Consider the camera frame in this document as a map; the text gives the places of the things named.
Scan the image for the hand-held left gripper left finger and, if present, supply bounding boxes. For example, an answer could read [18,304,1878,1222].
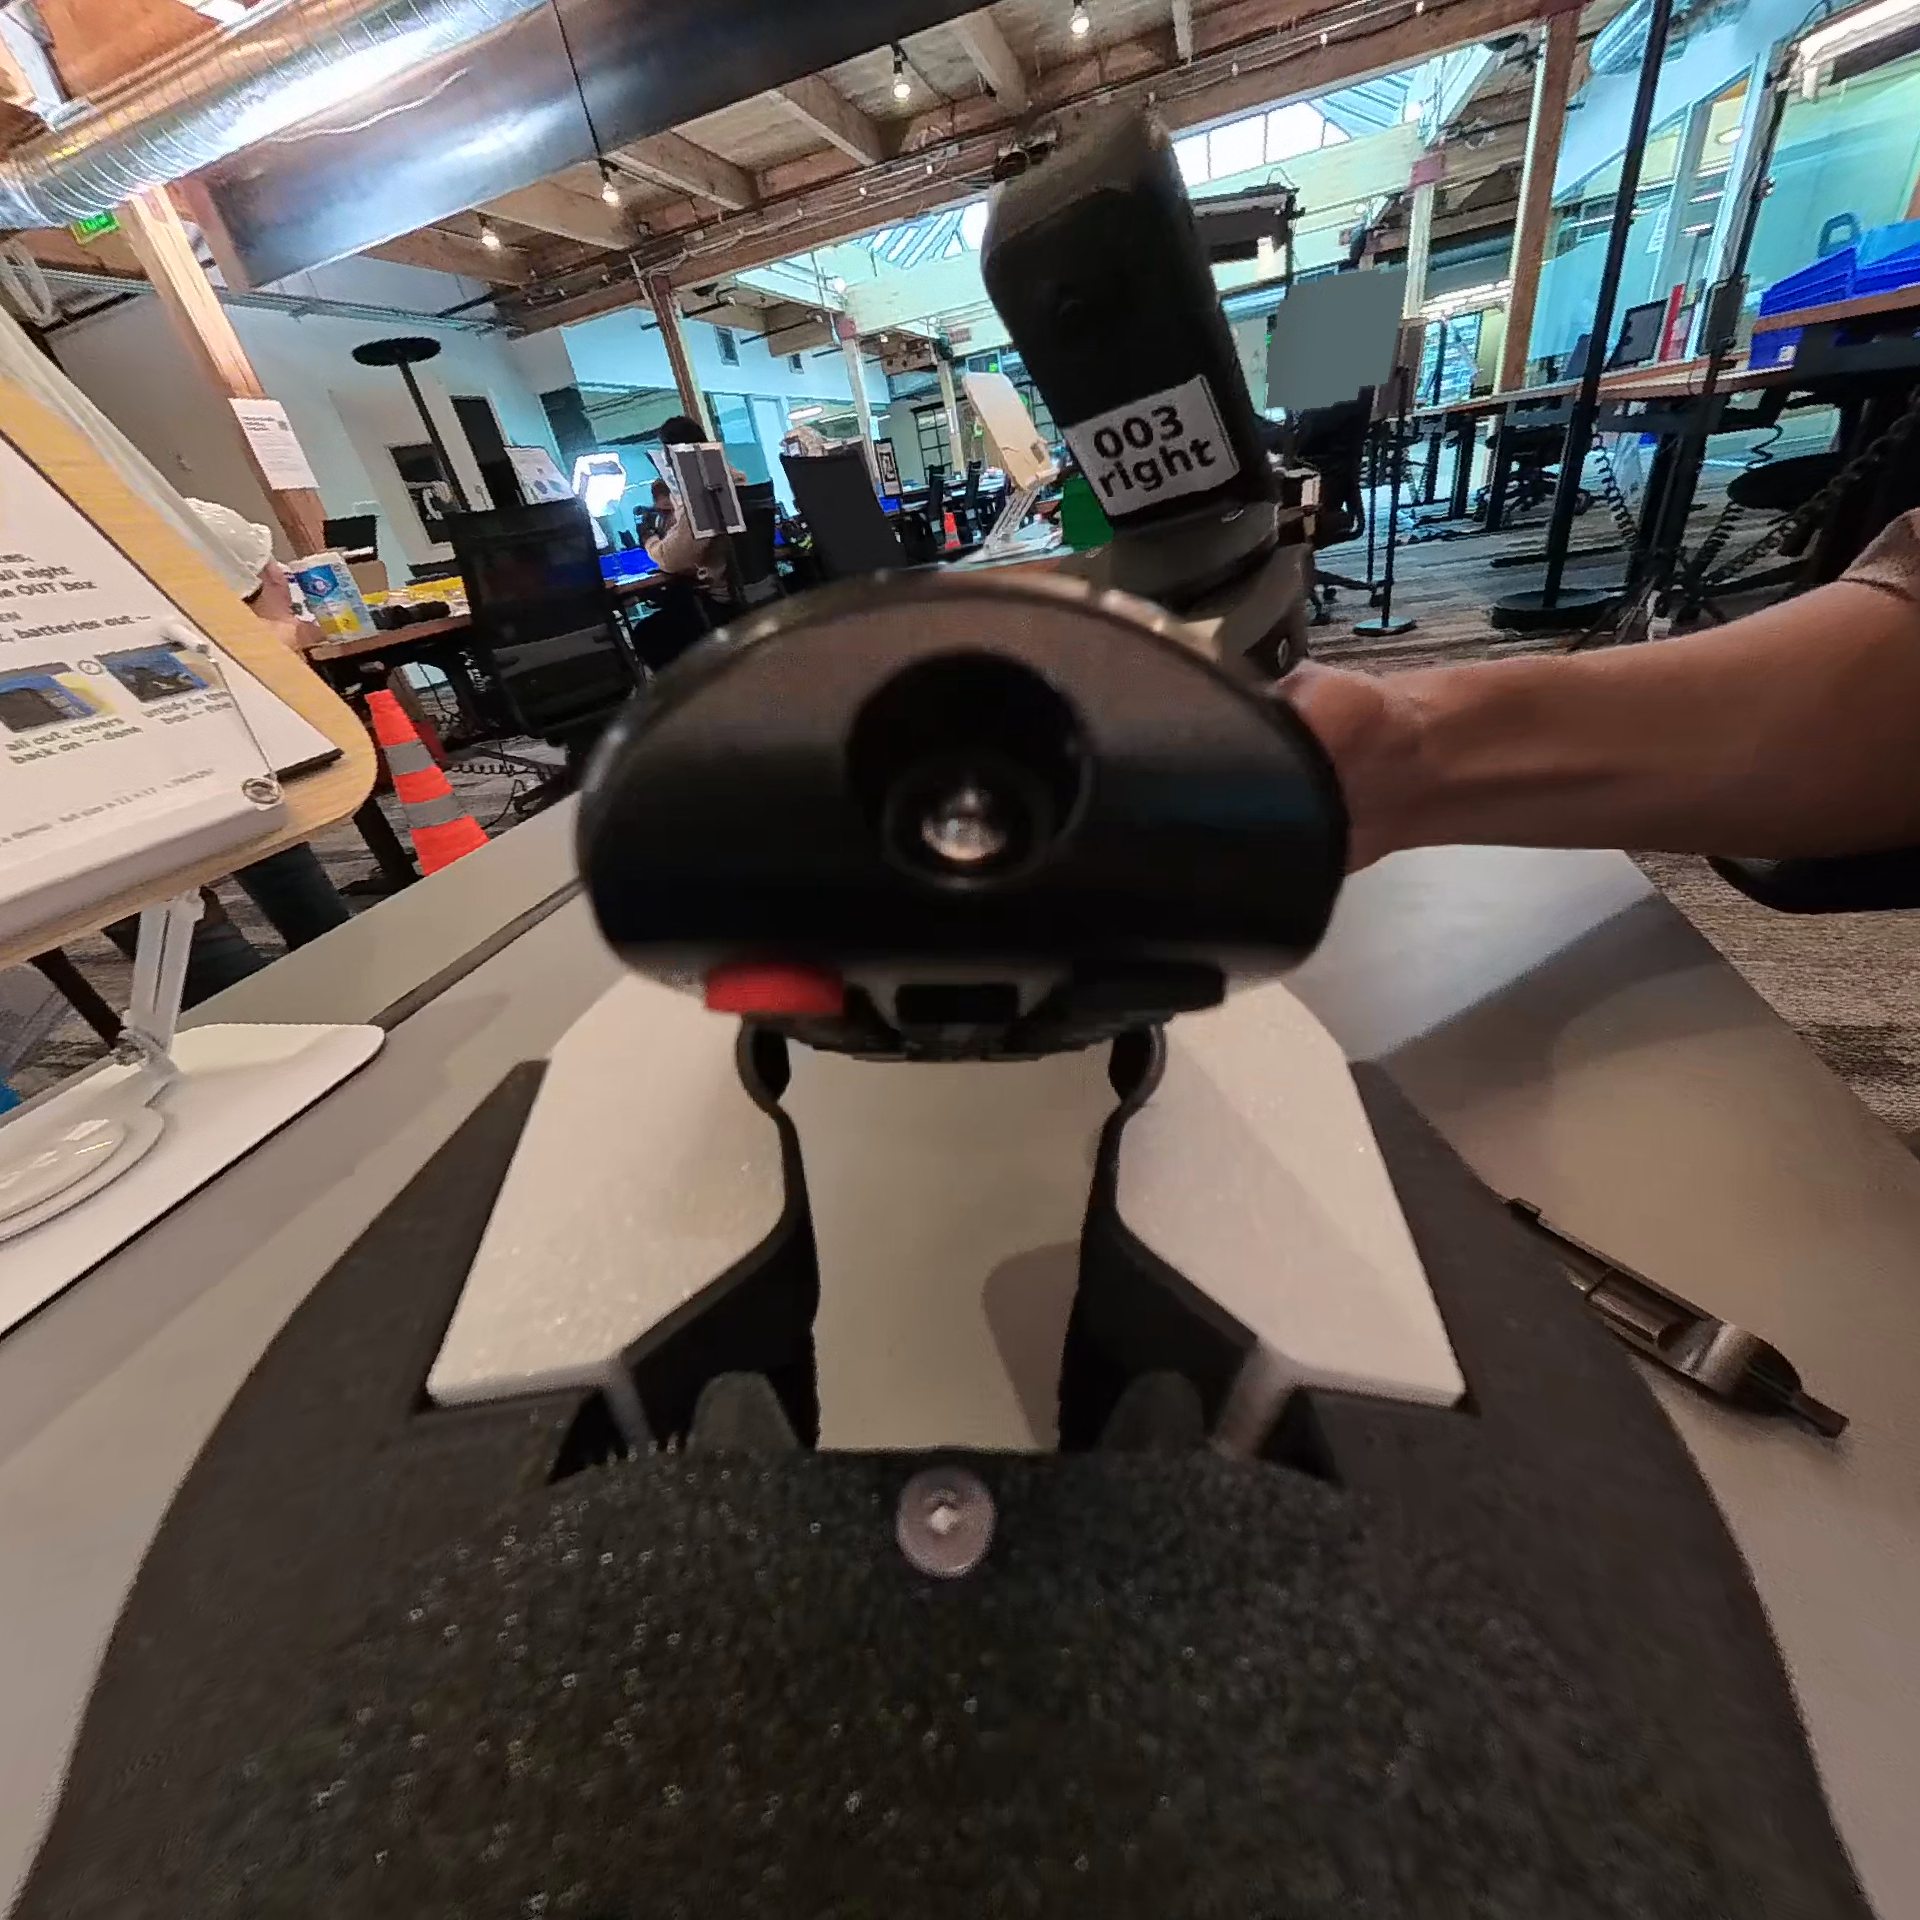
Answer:
[424,971,826,1449]

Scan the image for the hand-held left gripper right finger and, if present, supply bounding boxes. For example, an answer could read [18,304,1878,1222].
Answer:
[1059,987,1471,1455]

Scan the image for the black battery cover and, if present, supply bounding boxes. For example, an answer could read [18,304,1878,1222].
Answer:
[1504,1196,1851,1441]

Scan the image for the black remote control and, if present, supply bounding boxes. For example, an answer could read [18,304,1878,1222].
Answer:
[576,576,1356,1063]

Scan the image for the person's right forearm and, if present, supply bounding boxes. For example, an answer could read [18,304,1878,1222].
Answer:
[1410,576,1920,875]

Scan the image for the grey desk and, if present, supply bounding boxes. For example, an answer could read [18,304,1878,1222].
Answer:
[0,795,1920,1920]

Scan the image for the person's right hand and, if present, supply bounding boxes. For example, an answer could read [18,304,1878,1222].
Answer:
[1276,656,1424,875]

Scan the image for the white tilted board stand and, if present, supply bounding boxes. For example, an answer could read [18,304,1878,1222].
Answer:
[959,367,1064,543]

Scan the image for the black office chair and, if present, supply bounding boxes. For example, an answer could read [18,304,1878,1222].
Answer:
[1710,847,1920,920]
[442,497,650,755]
[777,447,912,589]

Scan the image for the orange grey striped cone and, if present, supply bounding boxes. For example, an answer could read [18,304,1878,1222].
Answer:
[363,688,492,880]

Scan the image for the black pole stand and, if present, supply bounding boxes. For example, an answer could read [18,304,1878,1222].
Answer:
[1488,0,1678,636]

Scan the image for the white wipes container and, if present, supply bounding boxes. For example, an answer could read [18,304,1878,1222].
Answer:
[286,548,380,647]

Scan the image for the wooden board with instruction sheet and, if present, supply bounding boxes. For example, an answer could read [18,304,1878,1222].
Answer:
[0,305,380,971]

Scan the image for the black floor lamp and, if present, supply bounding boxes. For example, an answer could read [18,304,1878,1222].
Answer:
[350,334,471,515]

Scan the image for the stack of blue bins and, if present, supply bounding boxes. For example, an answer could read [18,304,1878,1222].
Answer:
[1751,220,1920,372]

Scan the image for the grey flexible ceiling duct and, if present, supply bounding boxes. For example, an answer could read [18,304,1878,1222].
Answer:
[0,0,545,231]

